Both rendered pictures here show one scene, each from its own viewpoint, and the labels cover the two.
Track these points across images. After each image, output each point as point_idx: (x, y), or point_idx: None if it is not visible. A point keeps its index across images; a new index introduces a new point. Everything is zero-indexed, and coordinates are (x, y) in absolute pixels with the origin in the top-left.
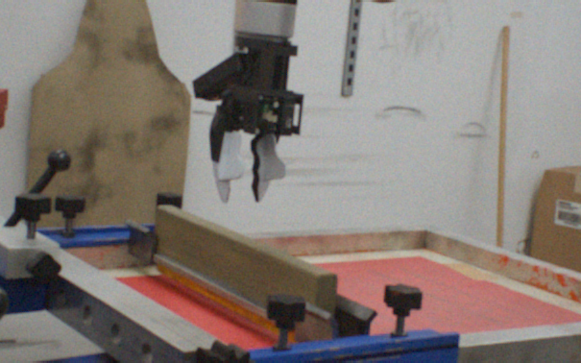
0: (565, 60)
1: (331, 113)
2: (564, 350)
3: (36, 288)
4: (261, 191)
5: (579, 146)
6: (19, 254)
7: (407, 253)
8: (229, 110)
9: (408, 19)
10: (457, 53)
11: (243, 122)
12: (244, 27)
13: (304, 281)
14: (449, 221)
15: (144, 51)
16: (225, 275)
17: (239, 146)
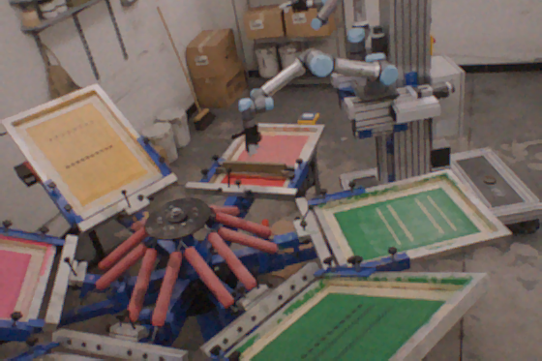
0: (174, 7)
1: (125, 68)
2: (314, 150)
3: None
4: None
5: (189, 33)
6: (243, 192)
7: None
8: (248, 141)
9: (131, 21)
10: (148, 23)
11: (252, 142)
12: (248, 126)
13: (280, 166)
14: (168, 80)
15: (71, 85)
16: (254, 170)
17: (253, 147)
